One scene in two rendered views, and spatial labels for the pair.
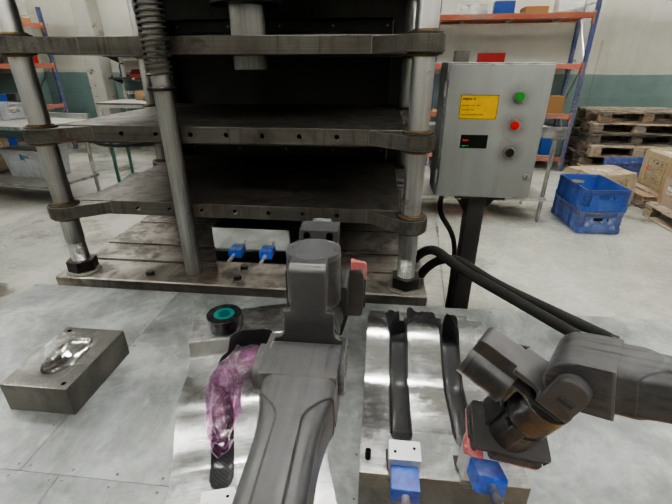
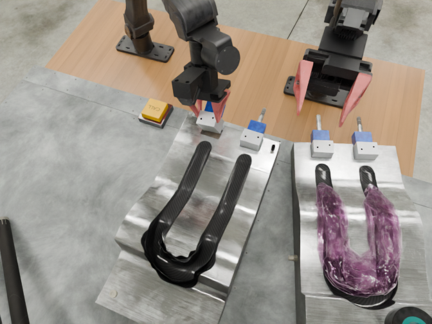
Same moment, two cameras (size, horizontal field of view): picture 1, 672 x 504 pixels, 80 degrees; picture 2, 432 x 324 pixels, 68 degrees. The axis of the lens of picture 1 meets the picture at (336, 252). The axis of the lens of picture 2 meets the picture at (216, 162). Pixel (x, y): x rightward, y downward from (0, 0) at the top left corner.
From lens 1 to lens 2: 0.86 m
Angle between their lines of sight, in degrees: 90
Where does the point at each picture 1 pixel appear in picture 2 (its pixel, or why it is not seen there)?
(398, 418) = (240, 175)
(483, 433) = (222, 83)
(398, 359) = (218, 224)
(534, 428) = not seen: hidden behind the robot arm
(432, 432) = (223, 156)
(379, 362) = (236, 225)
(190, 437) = (398, 198)
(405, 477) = (256, 127)
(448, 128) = not seen: outside the picture
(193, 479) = (386, 175)
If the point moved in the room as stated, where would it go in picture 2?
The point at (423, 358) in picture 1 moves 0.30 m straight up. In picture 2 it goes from (196, 216) to (173, 151)
